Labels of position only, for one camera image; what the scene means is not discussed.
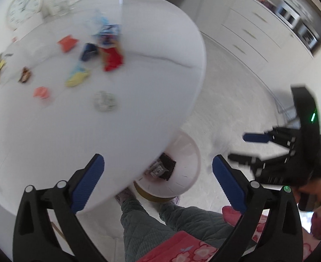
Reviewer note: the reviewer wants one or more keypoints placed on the silver microwave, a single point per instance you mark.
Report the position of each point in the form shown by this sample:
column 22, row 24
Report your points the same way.
column 288, row 13

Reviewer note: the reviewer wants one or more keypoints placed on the red and orange packet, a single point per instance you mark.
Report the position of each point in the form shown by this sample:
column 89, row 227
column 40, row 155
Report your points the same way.
column 112, row 60

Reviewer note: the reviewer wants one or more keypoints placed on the white round waste bin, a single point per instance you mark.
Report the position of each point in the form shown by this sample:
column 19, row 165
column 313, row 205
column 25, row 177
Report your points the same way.
column 185, row 152

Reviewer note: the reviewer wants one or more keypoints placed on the clear container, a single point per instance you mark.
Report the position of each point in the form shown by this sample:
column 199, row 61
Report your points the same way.
column 59, row 4

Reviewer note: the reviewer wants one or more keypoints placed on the yellow and blue wrapper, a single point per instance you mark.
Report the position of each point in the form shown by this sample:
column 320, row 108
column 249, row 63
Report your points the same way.
column 77, row 77

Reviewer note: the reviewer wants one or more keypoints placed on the black snack packet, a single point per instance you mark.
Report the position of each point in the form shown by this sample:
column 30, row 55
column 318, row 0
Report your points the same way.
column 162, row 166

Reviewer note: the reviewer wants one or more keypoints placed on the red wrapper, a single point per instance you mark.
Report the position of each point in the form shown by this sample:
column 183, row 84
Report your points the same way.
column 67, row 43

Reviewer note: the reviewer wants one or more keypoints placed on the white drawer cabinet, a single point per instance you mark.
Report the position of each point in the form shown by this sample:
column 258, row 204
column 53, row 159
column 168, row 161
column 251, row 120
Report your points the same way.
column 258, row 32

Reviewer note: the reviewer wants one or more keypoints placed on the yellow paper scrap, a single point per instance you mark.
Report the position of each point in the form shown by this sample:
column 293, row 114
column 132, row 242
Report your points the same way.
column 1, row 64

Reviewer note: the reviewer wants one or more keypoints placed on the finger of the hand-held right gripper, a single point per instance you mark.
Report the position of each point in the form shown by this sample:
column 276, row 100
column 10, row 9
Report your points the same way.
column 242, row 158
column 256, row 137

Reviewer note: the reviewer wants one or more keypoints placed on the person's grey quilted pants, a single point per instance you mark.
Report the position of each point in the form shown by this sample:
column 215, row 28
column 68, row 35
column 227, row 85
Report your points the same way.
column 141, row 223

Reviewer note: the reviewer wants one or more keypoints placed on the white round clock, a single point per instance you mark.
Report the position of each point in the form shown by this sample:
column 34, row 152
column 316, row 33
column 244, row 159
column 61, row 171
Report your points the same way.
column 24, row 8

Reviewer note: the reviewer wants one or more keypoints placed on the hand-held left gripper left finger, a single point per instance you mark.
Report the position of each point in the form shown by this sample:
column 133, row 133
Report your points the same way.
column 91, row 180

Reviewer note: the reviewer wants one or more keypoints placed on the small pink-red wrapper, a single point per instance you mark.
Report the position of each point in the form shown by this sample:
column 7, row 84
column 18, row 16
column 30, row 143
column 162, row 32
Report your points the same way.
column 42, row 92

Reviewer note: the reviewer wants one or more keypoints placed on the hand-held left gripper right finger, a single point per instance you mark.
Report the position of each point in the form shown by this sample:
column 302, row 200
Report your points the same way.
column 227, row 182

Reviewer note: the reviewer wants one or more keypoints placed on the person's right hand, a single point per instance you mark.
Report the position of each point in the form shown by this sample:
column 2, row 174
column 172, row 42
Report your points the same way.
column 313, row 188

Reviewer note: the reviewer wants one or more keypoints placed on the person's purple slipper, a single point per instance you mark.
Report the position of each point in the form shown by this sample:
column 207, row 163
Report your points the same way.
column 125, row 195

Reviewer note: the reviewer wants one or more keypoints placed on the dark blue wrapper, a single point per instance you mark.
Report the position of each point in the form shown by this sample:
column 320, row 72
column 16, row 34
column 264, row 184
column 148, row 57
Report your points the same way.
column 88, row 51

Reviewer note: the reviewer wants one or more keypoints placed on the brown wrapper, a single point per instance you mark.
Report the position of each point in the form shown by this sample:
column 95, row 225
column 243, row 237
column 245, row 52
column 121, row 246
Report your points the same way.
column 25, row 75

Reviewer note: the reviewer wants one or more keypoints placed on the blue snack packet bag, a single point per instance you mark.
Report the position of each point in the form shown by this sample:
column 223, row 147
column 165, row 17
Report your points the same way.
column 110, row 31

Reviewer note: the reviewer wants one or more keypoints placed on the tan round table base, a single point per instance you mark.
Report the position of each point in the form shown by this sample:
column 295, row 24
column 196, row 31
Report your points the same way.
column 152, row 197

